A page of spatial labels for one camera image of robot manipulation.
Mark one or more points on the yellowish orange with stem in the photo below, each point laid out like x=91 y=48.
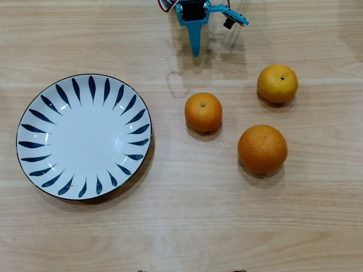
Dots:
x=276 y=85

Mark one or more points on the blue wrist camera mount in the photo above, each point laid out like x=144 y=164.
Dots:
x=231 y=15

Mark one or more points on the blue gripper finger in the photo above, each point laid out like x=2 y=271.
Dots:
x=195 y=39

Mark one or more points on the white plate with blue petals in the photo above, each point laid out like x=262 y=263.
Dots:
x=82 y=141

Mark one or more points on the large pebbly orange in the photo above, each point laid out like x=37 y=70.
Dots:
x=262 y=150

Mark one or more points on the small deep orange mandarin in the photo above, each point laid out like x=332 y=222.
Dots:
x=203 y=116

